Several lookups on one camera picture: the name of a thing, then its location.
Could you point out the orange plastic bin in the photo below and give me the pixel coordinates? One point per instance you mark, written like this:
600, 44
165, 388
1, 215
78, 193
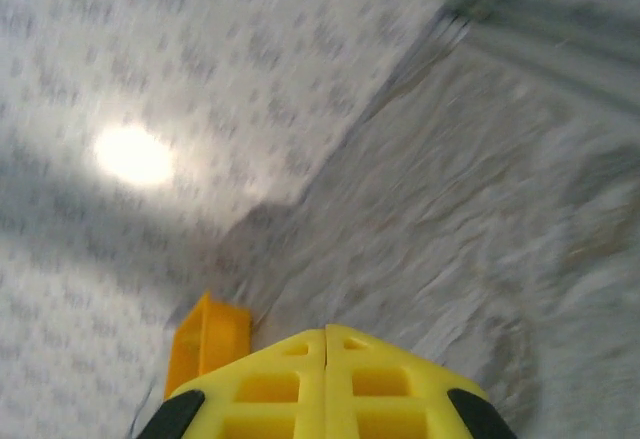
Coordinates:
210, 339

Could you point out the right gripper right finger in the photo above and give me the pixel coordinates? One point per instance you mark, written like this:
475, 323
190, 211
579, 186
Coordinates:
390, 394

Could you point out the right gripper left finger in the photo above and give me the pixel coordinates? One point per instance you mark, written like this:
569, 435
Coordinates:
270, 394

